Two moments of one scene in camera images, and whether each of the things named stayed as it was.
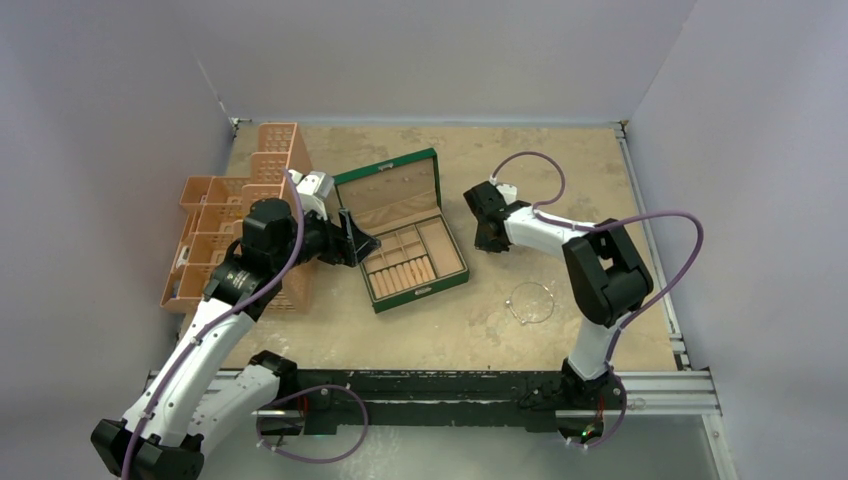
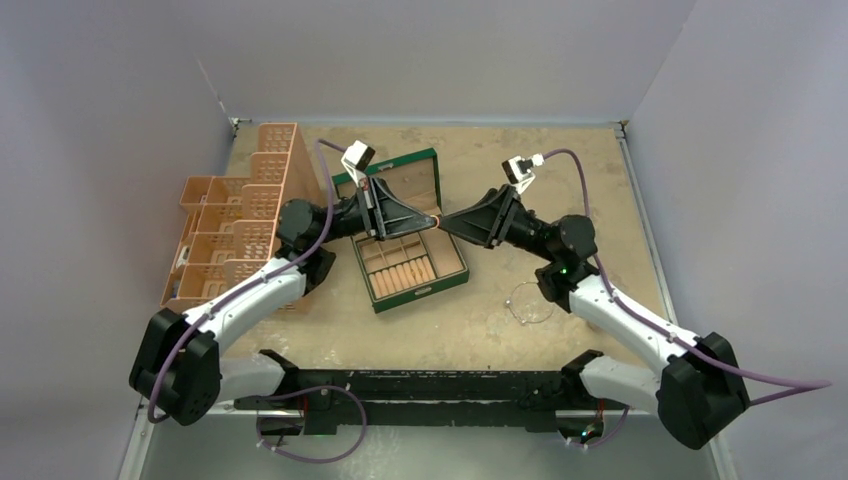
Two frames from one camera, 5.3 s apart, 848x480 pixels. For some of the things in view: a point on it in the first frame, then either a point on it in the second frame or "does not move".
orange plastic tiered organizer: (213, 209) does not move
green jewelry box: (398, 201) does not move
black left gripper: (345, 244) → (386, 217)
